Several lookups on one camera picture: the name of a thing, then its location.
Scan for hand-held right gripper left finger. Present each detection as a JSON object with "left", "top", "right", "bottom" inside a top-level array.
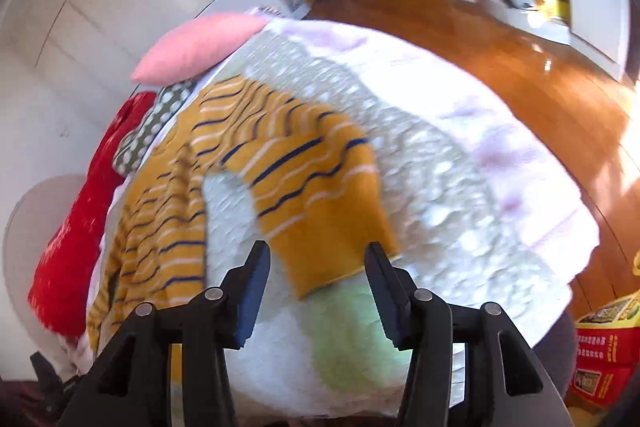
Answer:
[{"left": 59, "top": 240, "right": 272, "bottom": 427}]

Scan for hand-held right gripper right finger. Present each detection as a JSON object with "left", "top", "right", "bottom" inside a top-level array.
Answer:
[{"left": 364, "top": 242, "right": 576, "bottom": 427}]

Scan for yellow striped sweater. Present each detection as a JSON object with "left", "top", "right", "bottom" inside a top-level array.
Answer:
[{"left": 86, "top": 76, "right": 400, "bottom": 347}]

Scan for pastel patchwork bed blanket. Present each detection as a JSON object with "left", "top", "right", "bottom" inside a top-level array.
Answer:
[{"left": 75, "top": 7, "right": 601, "bottom": 423}]

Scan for red blanket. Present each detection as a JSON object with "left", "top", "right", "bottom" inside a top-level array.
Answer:
[{"left": 27, "top": 92, "right": 160, "bottom": 339}]

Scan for green polka dot cloth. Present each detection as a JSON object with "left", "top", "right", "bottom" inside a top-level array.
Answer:
[{"left": 112, "top": 80, "right": 197, "bottom": 175}]

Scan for round white stool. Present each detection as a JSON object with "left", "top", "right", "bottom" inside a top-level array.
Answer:
[{"left": 2, "top": 174, "right": 93, "bottom": 383}]

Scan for red and yellow bag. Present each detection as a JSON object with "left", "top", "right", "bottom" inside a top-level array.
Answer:
[{"left": 567, "top": 252, "right": 640, "bottom": 409}]

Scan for pink pillow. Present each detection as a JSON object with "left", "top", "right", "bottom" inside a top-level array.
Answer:
[{"left": 131, "top": 12, "right": 271, "bottom": 84}]

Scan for white wardrobe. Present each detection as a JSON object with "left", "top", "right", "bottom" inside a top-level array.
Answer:
[{"left": 0, "top": 0, "right": 313, "bottom": 188}]

